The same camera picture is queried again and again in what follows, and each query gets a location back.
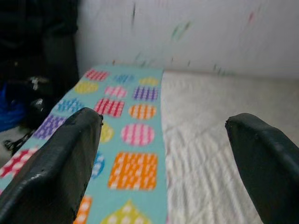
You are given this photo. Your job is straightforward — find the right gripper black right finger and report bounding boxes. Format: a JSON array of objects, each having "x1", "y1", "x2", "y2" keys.
[{"x1": 224, "y1": 113, "x2": 299, "y2": 224}]

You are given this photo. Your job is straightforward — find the teal blanket with colourful shapes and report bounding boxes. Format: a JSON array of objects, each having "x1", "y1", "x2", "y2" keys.
[{"x1": 0, "y1": 65, "x2": 169, "y2": 224}]

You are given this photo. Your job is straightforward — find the grey quilted mattress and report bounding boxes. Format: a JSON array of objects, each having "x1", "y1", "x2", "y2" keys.
[{"x1": 161, "y1": 70, "x2": 299, "y2": 224}]

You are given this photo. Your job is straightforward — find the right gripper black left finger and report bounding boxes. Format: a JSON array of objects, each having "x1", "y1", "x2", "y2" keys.
[{"x1": 0, "y1": 107, "x2": 105, "y2": 224}]

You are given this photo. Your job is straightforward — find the blue item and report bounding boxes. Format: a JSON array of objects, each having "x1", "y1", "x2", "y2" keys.
[{"x1": 0, "y1": 84, "x2": 27, "y2": 133}]

